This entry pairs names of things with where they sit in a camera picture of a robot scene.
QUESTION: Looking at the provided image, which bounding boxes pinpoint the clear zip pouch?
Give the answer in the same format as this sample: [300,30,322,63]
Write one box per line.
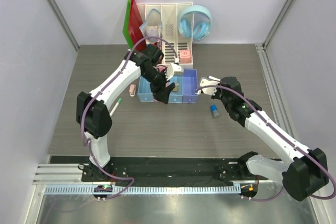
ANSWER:
[139,8,162,45]

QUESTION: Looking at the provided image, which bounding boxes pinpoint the pink stapler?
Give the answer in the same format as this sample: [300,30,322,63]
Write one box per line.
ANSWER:
[129,84,137,97]

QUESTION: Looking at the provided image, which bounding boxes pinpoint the white file organizer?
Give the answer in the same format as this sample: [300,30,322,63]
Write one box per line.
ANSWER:
[137,2,193,66]

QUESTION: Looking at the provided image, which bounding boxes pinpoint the blue white marker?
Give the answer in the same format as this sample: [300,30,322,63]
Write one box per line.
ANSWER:
[208,76,220,82]

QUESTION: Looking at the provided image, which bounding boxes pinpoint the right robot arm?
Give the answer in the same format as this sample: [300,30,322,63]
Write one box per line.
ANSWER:
[197,77,335,201]

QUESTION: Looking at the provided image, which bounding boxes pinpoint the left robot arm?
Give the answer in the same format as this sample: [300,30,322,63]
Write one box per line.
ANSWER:
[76,44,184,182]

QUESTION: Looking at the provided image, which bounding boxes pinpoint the beige long eraser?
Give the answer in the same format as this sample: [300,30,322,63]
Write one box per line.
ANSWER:
[172,86,179,92]

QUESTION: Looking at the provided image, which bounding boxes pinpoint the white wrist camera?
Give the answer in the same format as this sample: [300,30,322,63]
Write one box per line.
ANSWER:
[165,63,184,80]
[196,77,220,96]

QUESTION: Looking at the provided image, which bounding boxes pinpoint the pink drawer bin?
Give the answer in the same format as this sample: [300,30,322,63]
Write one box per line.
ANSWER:
[155,66,167,72]

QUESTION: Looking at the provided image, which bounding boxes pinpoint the pink cube box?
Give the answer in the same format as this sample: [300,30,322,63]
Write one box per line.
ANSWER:
[179,49,192,64]

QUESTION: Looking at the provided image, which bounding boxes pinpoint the blue grey glue stick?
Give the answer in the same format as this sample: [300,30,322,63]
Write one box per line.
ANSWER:
[210,104,220,119]

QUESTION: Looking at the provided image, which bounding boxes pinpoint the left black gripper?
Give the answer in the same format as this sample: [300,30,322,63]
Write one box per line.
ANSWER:
[142,68,175,104]

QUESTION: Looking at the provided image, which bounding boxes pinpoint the purple drawer bin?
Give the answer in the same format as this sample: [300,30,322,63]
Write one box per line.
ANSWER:
[182,69,198,103]

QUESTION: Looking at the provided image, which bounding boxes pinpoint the light blue drawer bin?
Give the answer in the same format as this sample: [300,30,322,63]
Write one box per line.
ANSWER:
[138,77,154,102]

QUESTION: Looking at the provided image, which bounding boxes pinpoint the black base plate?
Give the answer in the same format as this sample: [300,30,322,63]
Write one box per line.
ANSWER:
[78,157,265,187]

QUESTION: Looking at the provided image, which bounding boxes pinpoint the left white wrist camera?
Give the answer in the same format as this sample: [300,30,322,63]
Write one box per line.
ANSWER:
[165,63,184,80]

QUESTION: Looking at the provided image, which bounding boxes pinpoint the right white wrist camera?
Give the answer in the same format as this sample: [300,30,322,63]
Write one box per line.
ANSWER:
[196,77,220,96]

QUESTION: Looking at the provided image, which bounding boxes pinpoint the light blue headphones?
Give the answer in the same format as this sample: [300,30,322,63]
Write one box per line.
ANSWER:
[177,5,213,41]

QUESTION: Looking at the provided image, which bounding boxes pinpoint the green white marker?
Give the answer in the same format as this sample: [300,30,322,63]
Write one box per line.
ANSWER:
[110,98,122,117]

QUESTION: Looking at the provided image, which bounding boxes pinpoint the green red folder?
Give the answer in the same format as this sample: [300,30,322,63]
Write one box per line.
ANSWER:
[122,0,144,49]

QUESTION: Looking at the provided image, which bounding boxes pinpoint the white slotted cable duct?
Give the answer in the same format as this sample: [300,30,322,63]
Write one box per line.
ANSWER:
[45,184,241,195]

